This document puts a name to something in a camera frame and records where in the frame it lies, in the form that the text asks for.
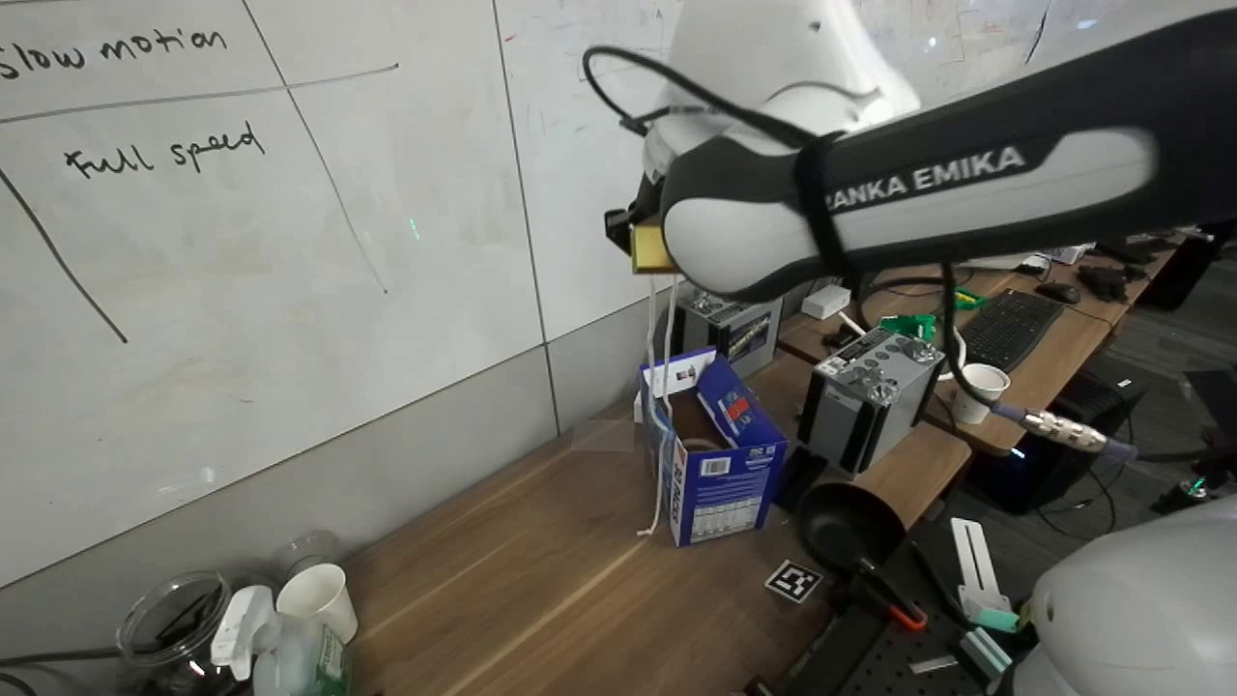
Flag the silver cable connector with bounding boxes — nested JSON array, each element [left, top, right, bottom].
[[988, 396, 1146, 469]]

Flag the teal plastic object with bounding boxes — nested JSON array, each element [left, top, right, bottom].
[[960, 601, 1037, 681]]

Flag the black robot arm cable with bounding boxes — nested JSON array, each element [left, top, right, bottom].
[[580, 42, 988, 418]]

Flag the clear glass jar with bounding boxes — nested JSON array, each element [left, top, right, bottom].
[[112, 568, 237, 688]]

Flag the blue cardboard box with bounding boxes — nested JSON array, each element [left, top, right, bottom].
[[639, 347, 793, 552]]

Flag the black white fiducial tag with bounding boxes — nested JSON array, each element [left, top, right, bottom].
[[763, 555, 826, 612]]

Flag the white power adapter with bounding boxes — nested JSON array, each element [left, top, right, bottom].
[[800, 282, 860, 324]]

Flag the silver metal toaster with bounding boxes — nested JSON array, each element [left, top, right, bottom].
[[798, 322, 950, 478]]

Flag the clear plastic cup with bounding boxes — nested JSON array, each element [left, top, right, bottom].
[[272, 524, 352, 585]]

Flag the small black desk object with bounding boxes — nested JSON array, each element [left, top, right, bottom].
[[1074, 253, 1138, 305]]

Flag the black keyboard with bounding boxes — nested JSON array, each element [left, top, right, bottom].
[[960, 284, 1074, 380]]

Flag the black computer under desk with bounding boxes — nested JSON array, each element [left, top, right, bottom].
[[964, 371, 1146, 519]]

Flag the white paper cup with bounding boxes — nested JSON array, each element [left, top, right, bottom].
[[273, 561, 358, 644], [949, 358, 1014, 434]]

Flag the green plastic object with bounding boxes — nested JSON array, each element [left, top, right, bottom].
[[883, 284, 988, 340]]

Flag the white rope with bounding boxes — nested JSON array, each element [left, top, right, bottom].
[[634, 274, 690, 542]]

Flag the white plastic strip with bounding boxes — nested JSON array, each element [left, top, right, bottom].
[[949, 514, 1018, 617]]

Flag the white whiteboard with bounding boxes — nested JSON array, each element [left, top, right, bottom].
[[0, 0, 1074, 590]]

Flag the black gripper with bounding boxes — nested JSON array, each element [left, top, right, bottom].
[[601, 202, 648, 258]]

